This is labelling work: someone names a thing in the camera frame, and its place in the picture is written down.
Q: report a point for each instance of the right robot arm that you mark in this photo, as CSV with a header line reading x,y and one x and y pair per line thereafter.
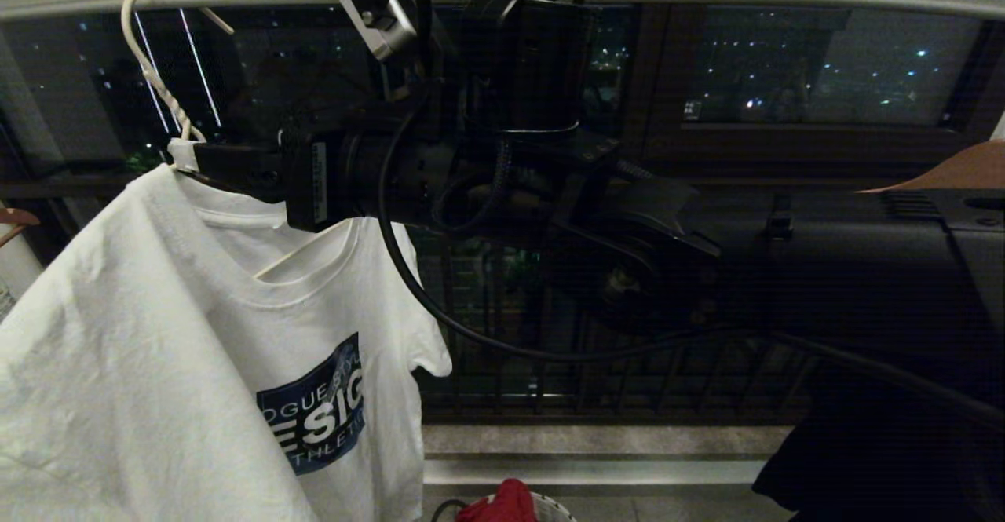
x,y
824,271

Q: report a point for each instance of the white printed t-shirt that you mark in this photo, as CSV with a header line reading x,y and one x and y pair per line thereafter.
x,y
157,365

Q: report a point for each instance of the red garment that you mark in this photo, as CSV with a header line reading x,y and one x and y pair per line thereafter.
x,y
502,504

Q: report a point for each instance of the white garment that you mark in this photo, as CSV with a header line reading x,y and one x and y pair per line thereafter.
x,y
14,271

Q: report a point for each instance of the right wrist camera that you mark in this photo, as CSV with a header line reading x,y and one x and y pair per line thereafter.
x,y
377,12

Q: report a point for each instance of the dark garment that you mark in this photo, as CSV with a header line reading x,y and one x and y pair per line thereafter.
x,y
832,475

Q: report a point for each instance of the wooden hanger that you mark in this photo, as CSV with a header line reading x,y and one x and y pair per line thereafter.
x,y
17,217
958,170

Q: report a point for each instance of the black balcony railing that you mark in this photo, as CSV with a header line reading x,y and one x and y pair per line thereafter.
x,y
542,385

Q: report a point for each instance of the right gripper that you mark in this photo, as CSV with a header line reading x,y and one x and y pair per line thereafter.
x,y
357,180

